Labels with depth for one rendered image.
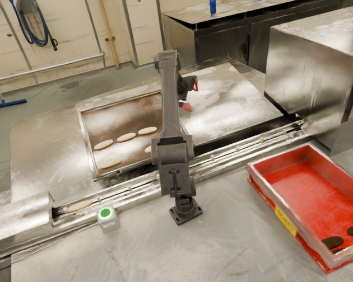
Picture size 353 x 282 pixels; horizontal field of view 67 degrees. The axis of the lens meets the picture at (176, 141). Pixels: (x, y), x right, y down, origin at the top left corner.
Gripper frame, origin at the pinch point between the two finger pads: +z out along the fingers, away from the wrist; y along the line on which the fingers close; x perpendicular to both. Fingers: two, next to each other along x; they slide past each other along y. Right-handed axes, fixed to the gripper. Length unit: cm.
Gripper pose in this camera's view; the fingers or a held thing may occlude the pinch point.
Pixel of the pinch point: (193, 100)
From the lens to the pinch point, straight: 111.6
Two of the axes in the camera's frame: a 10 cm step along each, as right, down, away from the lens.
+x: 8.0, 0.6, -5.9
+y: -2.9, 9.1, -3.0
